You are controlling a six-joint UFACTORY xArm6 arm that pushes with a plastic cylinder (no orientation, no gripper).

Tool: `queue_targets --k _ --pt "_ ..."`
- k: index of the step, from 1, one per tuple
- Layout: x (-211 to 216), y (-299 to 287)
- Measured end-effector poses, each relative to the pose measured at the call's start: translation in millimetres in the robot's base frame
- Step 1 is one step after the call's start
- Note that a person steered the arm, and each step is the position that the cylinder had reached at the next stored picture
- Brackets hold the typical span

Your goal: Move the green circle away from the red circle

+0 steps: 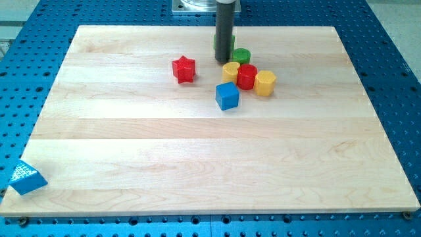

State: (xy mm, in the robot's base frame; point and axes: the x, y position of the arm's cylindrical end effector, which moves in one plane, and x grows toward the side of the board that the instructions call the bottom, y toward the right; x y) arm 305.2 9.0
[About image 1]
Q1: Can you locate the wooden board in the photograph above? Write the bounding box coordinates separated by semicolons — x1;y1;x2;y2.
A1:
1;25;420;217

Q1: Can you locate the board screw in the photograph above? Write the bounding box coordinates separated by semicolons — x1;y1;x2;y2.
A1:
402;211;412;221
18;217;29;227

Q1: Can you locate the left board screw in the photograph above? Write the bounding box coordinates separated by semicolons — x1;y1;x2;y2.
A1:
18;217;29;227

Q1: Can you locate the blue triangle block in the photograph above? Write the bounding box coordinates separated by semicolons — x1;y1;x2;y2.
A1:
9;161;48;195

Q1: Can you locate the green block behind tool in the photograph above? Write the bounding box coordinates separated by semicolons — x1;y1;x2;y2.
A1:
212;34;235;51

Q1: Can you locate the red cylinder block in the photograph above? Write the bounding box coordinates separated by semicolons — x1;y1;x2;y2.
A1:
237;64;258;90

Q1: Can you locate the blue cube block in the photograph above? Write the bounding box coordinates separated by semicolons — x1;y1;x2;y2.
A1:
215;82;239;111

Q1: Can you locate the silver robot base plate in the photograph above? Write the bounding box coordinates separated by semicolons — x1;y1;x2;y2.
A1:
171;0;241;15

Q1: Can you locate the right board screw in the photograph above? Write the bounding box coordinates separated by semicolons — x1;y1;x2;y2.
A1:
402;211;412;221

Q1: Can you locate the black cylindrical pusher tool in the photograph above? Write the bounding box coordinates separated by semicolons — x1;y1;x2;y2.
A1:
214;0;235;64

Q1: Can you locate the yellow heart block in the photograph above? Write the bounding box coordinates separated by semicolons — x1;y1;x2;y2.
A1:
222;62;241;84

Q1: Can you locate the green cylinder block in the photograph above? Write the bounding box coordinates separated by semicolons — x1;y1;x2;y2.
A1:
232;48;251;65

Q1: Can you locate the yellow hexagon block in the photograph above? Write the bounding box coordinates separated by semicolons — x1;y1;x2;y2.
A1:
254;70;276;97

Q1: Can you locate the red star block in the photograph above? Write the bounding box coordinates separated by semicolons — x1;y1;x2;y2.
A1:
172;55;196;84

